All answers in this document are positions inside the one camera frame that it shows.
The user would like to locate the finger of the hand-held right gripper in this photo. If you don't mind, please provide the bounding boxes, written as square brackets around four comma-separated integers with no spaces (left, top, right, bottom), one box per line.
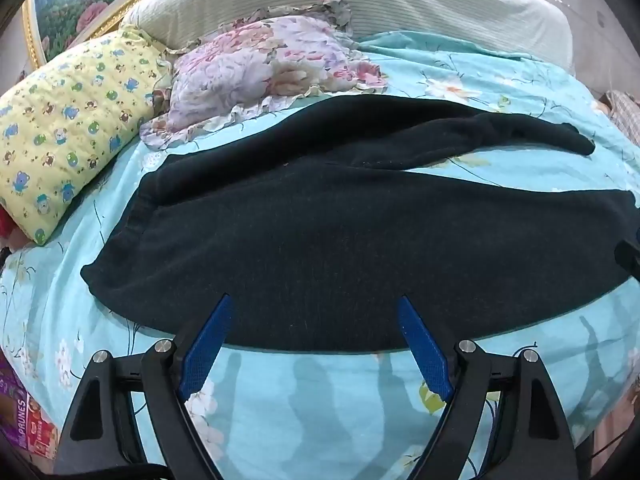
[615,240,640,281]

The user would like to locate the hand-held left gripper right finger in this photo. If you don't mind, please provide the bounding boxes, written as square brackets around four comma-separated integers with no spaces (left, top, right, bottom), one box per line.
[397,295,582,480]

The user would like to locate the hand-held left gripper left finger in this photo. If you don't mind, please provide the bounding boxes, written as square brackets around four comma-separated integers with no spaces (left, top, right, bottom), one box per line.
[55,293,235,480]

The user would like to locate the black pants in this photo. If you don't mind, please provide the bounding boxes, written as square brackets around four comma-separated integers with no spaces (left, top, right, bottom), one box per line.
[80,94,640,356]

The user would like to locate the light blue floral bedsheet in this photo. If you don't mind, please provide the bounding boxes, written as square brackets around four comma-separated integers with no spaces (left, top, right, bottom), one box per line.
[0,30,640,480]

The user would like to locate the striped cloth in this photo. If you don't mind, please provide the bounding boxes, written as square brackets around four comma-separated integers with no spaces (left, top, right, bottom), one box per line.
[597,89,640,148]

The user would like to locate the colourful printed box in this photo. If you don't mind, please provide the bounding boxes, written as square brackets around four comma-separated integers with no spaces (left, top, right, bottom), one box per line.
[0,355,61,461]

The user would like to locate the yellow cartoon print pillow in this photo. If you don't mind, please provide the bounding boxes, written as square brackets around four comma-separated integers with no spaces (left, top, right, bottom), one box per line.
[0,25,173,247]

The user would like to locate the pink floral ruffled pillow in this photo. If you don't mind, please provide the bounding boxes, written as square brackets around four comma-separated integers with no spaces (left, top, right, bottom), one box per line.
[139,1,390,151]

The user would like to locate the white striped headboard cushion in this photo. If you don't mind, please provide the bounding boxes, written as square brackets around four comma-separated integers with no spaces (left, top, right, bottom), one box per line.
[120,0,574,73]

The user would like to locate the gold framed flower painting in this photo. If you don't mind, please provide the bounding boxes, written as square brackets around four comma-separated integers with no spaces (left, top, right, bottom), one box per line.
[22,0,211,72]

